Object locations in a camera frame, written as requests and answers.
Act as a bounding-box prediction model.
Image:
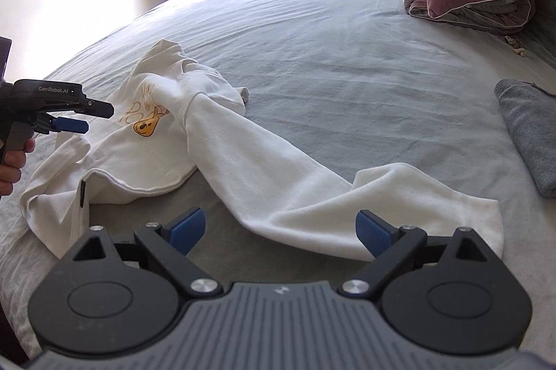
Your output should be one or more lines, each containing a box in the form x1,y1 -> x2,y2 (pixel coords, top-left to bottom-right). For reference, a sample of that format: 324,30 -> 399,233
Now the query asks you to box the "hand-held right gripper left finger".
60,207 -> 223,302

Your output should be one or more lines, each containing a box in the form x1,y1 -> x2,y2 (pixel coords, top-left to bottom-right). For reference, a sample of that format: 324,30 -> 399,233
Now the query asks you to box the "small beaded trinket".
504,35 -> 526,58

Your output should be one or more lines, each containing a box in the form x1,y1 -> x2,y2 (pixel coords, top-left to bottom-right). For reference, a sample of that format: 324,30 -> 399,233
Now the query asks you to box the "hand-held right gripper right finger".
338,209 -> 505,302

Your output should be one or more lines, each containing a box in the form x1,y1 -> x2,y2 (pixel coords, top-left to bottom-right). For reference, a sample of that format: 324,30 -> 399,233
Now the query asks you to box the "folded grey sweater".
494,79 -> 556,198

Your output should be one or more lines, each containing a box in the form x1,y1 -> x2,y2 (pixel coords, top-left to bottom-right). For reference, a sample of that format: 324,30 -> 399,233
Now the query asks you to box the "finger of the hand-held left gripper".
76,98 -> 115,119
37,114 -> 90,135

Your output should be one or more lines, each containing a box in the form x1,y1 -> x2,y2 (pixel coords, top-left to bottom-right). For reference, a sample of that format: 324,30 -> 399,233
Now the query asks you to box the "grey bed sheet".
0,0 -> 556,357

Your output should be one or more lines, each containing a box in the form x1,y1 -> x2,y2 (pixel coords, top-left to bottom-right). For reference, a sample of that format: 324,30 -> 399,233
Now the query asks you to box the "person's left hand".
0,138 -> 36,201

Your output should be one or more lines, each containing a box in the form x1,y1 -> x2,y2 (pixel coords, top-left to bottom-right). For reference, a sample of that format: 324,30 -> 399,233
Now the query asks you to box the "white long-sleeve shirt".
19,39 -> 505,262

